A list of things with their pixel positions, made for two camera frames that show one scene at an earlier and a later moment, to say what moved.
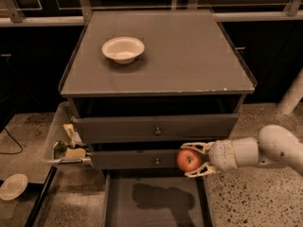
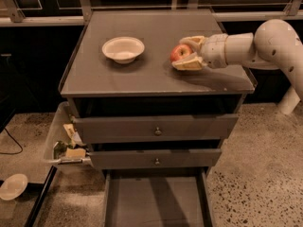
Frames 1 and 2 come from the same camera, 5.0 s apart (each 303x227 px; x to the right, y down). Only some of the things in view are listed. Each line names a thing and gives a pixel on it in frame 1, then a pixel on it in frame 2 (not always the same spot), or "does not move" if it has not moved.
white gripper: [221, 155] → [214, 50]
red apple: [187, 159] → [179, 52]
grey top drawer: [159, 129] does not move
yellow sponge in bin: [76, 153] does not move
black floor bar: [30, 222] does not move
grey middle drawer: [133, 159] does not move
